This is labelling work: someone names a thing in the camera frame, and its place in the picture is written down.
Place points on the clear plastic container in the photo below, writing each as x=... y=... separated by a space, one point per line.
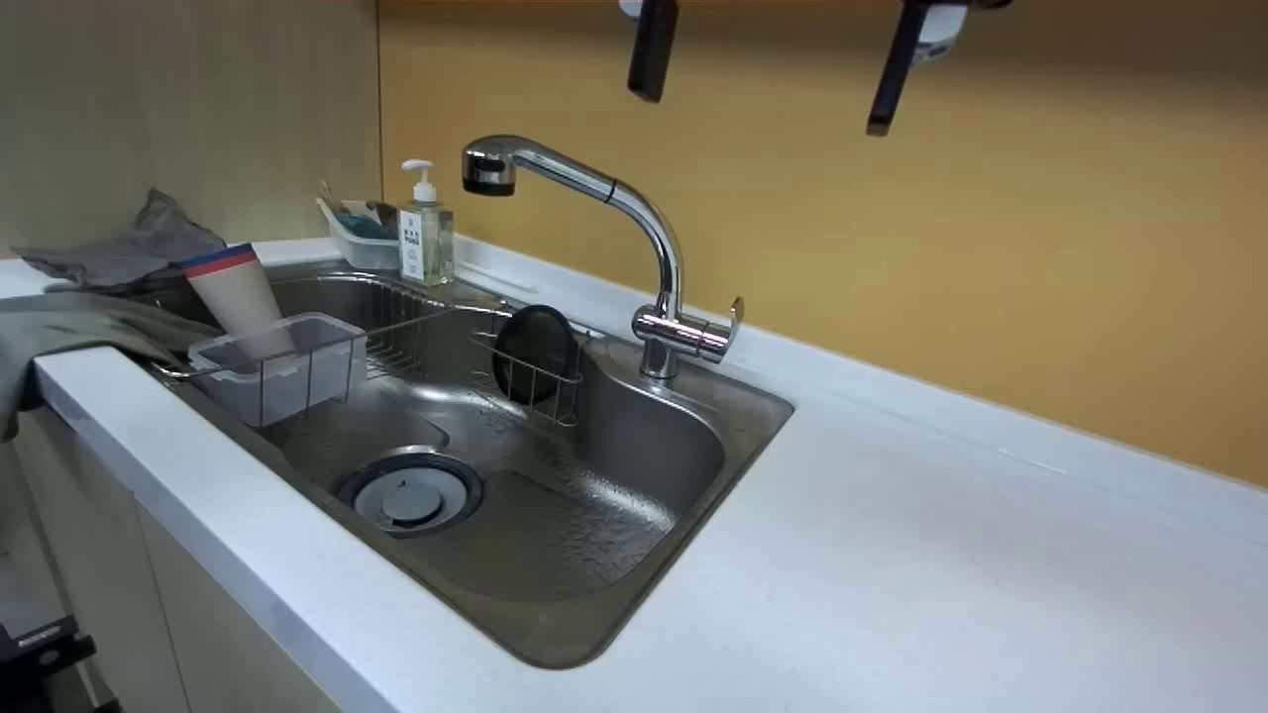
x=280 y=379

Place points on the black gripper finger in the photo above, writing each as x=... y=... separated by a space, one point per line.
x=651 y=47
x=895 y=72

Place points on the black box-shaped object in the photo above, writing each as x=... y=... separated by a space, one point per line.
x=41 y=657

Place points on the grey drain cover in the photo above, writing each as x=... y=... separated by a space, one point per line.
x=411 y=496

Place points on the chrome faucet with spout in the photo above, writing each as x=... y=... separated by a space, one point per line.
x=655 y=232

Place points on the stainless steel sink basin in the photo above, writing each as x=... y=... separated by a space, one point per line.
x=595 y=517

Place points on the silver wrist camera bar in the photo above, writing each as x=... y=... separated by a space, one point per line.
x=939 y=24

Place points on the teal sponge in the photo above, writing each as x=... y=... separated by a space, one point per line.
x=368 y=220

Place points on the blue-grey cloth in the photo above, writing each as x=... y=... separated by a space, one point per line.
x=131 y=253

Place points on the white cup blue red rim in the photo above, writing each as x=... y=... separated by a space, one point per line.
x=235 y=292

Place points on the white cabinet front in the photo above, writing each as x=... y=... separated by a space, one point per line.
x=131 y=579

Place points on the clear soap pump bottle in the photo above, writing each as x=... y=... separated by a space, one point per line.
x=421 y=238

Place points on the olive-grey cloth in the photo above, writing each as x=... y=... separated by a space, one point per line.
x=82 y=331

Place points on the white plastic tray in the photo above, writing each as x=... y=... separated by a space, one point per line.
x=363 y=247

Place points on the black round strainer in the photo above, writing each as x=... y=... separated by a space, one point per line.
x=532 y=345

